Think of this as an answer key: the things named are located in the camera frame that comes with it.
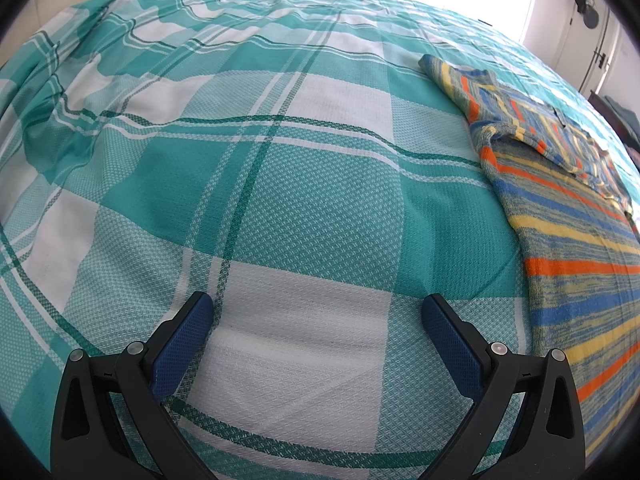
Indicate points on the teal plaid bedspread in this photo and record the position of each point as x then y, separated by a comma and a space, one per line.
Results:
280, 170

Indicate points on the striped knit t-shirt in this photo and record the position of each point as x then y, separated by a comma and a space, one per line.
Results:
565, 225

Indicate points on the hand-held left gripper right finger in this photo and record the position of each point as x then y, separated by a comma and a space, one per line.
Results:
452, 345

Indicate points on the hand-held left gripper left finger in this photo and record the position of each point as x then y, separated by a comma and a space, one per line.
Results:
177, 345

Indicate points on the dark wooden furniture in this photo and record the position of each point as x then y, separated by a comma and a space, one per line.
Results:
622, 115

